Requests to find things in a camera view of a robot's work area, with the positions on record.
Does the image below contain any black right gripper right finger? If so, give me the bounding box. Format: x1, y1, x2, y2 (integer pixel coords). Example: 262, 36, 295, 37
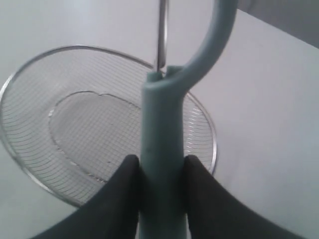
183, 155, 297, 239

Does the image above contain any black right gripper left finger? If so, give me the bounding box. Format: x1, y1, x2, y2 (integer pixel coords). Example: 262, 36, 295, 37
35, 155, 140, 239

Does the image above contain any teal handled peeler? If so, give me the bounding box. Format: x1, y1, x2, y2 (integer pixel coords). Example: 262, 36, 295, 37
139, 0, 237, 239

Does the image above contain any oval metal mesh basket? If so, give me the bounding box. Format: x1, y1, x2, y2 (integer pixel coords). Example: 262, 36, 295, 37
0, 45, 218, 208

